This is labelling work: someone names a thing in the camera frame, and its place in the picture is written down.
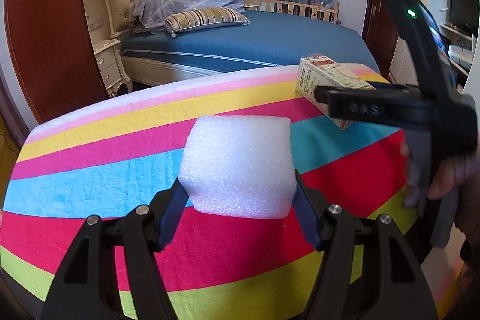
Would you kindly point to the small beige carton box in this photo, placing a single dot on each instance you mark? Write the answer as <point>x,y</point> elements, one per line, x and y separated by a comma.
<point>320,70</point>

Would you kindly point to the person right hand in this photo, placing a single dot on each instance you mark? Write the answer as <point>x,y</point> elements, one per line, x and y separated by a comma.
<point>452,174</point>

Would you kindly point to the black television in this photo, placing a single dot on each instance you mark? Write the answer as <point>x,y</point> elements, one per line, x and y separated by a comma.
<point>464,14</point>

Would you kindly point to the bed with blue sheet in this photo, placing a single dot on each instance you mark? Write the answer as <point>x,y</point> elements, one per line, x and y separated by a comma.
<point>270,39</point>

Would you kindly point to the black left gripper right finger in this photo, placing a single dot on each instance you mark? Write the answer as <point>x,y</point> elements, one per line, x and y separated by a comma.
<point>367,268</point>

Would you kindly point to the wooden crib rail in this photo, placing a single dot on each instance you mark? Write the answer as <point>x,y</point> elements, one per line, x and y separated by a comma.
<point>317,12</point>

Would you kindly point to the cream bedside table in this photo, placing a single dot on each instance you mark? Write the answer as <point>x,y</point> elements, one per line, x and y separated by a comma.
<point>109,63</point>

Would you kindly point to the colourful striped table cloth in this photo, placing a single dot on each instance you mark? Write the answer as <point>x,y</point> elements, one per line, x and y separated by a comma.
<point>111,157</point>

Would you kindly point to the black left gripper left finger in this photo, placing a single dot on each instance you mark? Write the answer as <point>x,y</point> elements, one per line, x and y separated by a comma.
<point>87,282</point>

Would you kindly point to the white foam block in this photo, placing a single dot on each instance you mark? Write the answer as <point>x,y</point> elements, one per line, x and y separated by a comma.
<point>239,166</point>

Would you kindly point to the striped yellow pillow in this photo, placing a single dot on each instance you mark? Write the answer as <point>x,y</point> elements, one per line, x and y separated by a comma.
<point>201,19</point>

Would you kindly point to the dark red door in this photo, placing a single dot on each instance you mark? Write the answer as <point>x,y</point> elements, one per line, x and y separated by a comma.
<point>380,35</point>

